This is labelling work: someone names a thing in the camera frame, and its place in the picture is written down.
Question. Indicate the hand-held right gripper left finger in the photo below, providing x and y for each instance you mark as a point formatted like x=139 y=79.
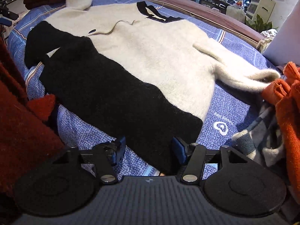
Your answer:
x=120 y=145

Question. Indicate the blue plaid blanket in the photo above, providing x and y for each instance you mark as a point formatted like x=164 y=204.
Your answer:
x=229 y=112

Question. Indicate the black and white sweater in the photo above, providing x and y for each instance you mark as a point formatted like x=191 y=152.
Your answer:
x=131 y=65

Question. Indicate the orange knit garment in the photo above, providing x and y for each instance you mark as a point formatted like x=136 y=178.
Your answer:
x=287 y=103

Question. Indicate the white microwave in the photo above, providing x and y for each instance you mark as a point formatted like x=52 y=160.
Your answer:
x=230 y=1

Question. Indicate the white pillow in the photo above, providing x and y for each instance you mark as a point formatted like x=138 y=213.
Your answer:
x=286 y=35

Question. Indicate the beige draped cloth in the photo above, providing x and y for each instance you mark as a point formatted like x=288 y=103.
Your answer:
x=235 y=13

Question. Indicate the green potted plant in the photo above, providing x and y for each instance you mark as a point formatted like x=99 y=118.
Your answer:
x=260 y=23

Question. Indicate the beige floral blanket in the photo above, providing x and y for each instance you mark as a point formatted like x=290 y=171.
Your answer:
x=269 y=35

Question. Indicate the dark red knit cloth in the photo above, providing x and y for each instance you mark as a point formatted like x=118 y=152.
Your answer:
x=16 y=131

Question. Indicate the cream drawer cabinet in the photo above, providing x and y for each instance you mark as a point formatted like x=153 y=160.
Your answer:
x=260 y=7

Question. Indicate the grey plaid cloth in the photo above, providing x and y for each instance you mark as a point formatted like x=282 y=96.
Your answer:
x=262 y=140

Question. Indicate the dark low cabinet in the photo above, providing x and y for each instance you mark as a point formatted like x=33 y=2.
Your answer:
x=212 y=2

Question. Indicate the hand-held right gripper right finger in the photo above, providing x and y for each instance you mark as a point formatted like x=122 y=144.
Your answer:
x=179 y=150

